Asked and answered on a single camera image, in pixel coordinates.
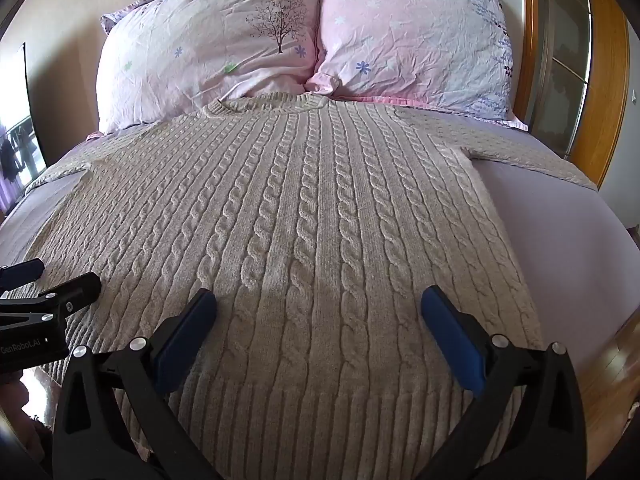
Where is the wooden headboard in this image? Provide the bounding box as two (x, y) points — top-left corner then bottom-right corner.
(423, 0), (631, 190)

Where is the glass cabinet door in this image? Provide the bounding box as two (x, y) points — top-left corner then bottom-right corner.
(532, 0), (596, 157)

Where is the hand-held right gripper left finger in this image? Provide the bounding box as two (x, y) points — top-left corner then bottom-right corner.
(52, 288), (219, 480)

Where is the pink pillow with flower print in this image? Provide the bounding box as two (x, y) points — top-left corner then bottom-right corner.
(305, 0), (530, 131)

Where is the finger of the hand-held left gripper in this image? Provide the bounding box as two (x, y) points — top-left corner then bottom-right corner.
(0, 272), (103, 320)
(0, 258), (46, 291)

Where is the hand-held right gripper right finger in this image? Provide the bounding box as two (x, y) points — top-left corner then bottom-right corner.
(421, 285), (587, 480)

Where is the pink pillow with tree print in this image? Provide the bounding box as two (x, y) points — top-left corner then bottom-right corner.
(96, 0), (321, 134)

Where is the beige cable-knit sweater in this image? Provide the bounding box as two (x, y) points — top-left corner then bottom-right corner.
(24, 92), (599, 480)

